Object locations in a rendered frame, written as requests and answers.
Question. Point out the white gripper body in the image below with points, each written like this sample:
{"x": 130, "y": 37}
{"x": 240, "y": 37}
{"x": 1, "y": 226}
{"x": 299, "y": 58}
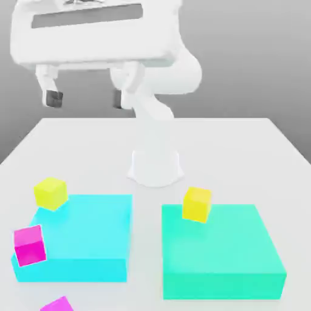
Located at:
{"x": 97, "y": 41}

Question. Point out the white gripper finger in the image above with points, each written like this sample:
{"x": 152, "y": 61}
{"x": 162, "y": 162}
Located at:
{"x": 128, "y": 82}
{"x": 47, "y": 81}

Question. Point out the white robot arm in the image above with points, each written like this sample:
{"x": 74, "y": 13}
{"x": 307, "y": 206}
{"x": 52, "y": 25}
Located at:
{"x": 187, "y": 75}

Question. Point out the small lime yellow cube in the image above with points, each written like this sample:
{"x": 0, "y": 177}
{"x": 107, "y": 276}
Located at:
{"x": 49, "y": 194}

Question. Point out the small golden yellow cube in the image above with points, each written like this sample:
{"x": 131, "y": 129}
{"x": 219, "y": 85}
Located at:
{"x": 196, "y": 206}

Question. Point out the small magenta cube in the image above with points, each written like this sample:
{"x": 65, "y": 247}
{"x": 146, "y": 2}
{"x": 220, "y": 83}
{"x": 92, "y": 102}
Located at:
{"x": 29, "y": 247}
{"x": 58, "y": 305}

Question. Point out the large cyan box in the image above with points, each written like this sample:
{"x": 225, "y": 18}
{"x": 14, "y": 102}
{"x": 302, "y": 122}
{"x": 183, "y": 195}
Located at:
{"x": 87, "y": 233}

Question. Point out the large turquoise box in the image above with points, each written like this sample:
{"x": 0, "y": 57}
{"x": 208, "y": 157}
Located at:
{"x": 218, "y": 255}

